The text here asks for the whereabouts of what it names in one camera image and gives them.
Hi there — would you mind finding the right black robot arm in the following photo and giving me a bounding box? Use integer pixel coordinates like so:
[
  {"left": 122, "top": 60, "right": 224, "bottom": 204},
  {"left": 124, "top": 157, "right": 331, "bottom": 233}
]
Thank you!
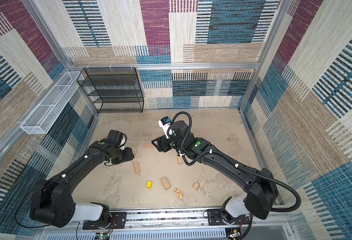
[{"left": 152, "top": 117, "right": 278, "bottom": 220}]

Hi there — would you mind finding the black wire shelf rack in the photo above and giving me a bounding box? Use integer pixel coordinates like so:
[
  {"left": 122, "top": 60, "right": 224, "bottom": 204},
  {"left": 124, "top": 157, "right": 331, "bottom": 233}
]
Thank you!
[{"left": 77, "top": 67, "right": 144, "bottom": 114}]

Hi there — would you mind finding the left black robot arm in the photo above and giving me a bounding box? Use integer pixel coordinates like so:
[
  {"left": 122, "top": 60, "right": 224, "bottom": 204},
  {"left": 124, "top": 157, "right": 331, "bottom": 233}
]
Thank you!
[{"left": 30, "top": 130, "right": 134, "bottom": 228}]

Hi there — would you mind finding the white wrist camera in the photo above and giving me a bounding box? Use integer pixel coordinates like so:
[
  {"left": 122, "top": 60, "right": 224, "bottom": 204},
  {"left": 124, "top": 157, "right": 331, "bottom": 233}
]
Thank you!
[
  {"left": 158, "top": 116, "right": 171, "bottom": 139},
  {"left": 117, "top": 134, "right": 127, "bottom": 150}
]

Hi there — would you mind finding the patterned wood block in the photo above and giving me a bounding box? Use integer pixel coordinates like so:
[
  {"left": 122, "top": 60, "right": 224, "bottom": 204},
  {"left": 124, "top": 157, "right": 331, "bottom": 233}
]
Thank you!
[{"left": 173, "top": 188, "right": 185, "bottom": 200}]

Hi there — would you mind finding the white wire mesh basket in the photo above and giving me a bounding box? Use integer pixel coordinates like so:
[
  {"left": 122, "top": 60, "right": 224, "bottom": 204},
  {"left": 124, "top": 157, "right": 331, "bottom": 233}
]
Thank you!
[{"left": 20, "top": 72, "right": 80, "bottom": 135}]

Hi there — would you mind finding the small wood cylinder block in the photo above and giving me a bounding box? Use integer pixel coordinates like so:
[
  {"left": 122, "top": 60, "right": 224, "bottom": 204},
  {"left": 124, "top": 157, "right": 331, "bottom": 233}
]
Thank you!
[{"left": 192, "top": 182, "right": 200, "bottom": 191}]

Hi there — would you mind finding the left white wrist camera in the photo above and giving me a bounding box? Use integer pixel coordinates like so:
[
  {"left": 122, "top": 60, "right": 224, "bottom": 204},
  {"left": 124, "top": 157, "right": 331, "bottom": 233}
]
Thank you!
[{"left": 117, "top": 134, "right": 127, "bottom": 150}]

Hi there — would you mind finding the aluminium front rail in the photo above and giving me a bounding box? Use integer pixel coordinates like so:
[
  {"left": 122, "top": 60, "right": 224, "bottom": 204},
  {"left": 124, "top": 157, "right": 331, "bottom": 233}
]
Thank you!
[{"left": 34, "top": 207, "right": 300, "bottom": 240}]

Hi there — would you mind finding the black corrugated cable hose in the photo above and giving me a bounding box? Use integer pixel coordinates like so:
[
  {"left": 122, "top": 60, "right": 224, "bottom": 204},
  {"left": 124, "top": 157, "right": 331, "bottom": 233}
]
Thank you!
[{"left": 167, "top": 111, "right": 302, "bottom": 240}]

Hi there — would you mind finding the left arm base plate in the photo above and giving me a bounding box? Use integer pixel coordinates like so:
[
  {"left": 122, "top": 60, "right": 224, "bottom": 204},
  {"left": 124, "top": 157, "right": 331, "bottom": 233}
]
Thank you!
[{"left": 82, "top": 212, "right": 127, "bottom": 230}]

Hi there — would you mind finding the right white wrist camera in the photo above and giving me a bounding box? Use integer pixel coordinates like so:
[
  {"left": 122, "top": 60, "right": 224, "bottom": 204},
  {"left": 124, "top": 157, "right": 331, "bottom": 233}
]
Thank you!
[{"left": 158, "top": 116, "right": 171, "bottom": 139}]

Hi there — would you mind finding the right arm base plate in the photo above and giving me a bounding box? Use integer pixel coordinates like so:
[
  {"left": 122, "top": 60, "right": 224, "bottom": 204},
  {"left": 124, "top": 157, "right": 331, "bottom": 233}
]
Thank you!
[{"left": 203, "top": 209, "right": 250, "bottom": 226}]

